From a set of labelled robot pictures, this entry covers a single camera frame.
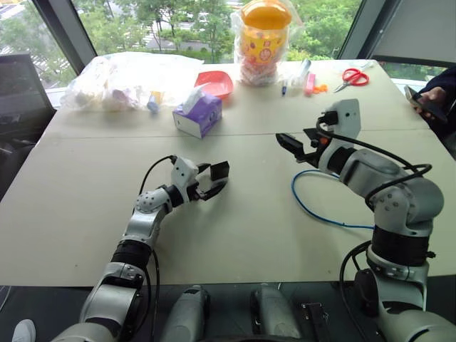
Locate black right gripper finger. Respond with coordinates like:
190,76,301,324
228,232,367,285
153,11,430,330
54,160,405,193
275,132,306,150
279,141,307,161

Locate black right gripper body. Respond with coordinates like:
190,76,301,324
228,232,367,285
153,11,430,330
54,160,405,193
295,127,326,169

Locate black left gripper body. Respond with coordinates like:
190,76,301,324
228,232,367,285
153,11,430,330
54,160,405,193
192,179,212,202

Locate small black box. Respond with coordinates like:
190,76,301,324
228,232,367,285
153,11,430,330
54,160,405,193
209,160,230,182

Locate purple tissue box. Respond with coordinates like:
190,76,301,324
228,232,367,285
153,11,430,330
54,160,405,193
172,83,224,140

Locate bystander hand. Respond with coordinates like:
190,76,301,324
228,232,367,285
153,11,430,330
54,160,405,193
414,86,448,120

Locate pink plastic stick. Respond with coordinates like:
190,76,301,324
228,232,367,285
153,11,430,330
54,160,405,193
304,72,317,97

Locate small blue yellow bottle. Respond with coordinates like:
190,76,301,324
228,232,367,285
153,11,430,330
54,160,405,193
147,90,167,115

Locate red plastic bowl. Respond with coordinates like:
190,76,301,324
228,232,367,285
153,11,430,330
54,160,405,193
194,70,234,102

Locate orange lidded candy jar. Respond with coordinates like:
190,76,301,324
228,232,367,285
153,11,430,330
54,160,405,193
238,0,286,86

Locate yellow jar in plastic bag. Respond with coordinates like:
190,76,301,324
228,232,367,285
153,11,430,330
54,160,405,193
230,0,304,88

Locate dark smartphone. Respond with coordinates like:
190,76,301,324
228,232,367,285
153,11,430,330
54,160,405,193
403,85,448,124

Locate large clear plastic bag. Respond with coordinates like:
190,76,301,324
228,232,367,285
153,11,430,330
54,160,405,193
59,51,206,114

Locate grey rounded robot leg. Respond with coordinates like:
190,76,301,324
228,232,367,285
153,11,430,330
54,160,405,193
159,284,212,342
249,284,303,341

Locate bystander dark sleeve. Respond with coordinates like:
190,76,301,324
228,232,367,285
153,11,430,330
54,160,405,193
424,65,456,160

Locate black office chair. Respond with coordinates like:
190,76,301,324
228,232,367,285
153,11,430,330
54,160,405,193
0,53,58,145

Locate white shoe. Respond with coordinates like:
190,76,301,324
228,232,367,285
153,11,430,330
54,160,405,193
11,318,37,342

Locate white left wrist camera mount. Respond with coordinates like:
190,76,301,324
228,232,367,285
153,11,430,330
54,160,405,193
170,156,200,201

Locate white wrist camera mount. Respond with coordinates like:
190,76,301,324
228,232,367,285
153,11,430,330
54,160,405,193
317,98,362,171
170,156,200,201

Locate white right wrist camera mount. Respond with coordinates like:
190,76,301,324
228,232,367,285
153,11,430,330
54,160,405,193
317,98,362,171

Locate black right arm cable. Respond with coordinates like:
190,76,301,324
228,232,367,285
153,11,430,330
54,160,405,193
315,116,433,323

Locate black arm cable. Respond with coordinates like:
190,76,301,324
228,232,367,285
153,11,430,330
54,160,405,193
315,116,433,323
137,155,178,342

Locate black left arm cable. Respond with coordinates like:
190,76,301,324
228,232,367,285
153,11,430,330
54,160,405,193
137,155,178,342

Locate blue Ethernet cable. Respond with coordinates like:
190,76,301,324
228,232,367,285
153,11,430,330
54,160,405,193
291,169,375,229

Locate red handled scissors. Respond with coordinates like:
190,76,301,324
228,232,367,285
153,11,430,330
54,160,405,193
333,67,370,94

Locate dark window frame post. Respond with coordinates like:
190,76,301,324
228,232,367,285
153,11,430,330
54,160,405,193
32,0,98,76
336,0,391,61

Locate black bracket below table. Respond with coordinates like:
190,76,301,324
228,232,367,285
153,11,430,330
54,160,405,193
300,301,333,342

